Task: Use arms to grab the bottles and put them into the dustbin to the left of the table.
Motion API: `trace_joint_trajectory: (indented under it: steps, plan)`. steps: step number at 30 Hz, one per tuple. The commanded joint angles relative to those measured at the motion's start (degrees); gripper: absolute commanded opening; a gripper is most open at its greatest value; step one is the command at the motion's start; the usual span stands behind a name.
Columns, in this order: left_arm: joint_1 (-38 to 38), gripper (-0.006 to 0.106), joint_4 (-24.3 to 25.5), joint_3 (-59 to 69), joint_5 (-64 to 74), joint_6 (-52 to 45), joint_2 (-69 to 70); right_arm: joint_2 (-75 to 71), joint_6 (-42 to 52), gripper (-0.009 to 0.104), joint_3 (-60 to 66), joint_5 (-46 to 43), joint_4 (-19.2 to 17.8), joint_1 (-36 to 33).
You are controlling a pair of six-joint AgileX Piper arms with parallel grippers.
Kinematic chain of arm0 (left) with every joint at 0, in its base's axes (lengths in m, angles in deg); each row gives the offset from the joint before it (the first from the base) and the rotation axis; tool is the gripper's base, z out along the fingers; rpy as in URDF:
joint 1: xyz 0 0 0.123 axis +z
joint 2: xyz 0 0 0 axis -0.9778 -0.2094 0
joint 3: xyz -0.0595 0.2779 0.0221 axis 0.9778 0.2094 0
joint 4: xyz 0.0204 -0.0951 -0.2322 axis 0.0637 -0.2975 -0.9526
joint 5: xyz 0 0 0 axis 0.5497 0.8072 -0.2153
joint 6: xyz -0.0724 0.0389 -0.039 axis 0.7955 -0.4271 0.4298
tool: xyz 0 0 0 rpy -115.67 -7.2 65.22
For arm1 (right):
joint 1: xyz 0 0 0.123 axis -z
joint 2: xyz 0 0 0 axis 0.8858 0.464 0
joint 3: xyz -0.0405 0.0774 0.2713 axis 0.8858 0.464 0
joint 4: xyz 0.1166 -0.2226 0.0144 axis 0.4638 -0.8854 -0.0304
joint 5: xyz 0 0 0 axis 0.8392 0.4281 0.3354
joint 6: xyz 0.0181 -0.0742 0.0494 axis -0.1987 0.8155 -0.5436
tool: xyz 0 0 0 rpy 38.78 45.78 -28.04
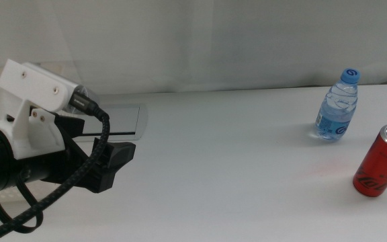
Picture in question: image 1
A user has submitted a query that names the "white backdrop curtain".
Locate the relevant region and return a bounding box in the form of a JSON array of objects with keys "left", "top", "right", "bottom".
[{"left": 0, "top": 0, "right": 387, "bottom": 95}]

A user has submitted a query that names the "silver rectangular table cable flap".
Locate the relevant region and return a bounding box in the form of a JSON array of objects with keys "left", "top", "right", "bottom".
[{"left": 79, "top": 103, "right": 148, "bottom": 142}]

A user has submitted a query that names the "clear water bottle blue cap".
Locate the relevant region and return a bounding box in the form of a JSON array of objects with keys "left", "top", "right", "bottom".
[{"left": 314, "top": 67, "right": 361, "bottom": 141}]

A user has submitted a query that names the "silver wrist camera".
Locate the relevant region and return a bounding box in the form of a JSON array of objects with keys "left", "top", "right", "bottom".
[{"left": 24, "top": 61, "right": 101, "bottom": 110}]

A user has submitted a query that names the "red cola can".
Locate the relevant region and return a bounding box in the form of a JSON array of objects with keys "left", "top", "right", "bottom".
[{"left": 352, "top": 123, "right": 387, "bottom": 198}]

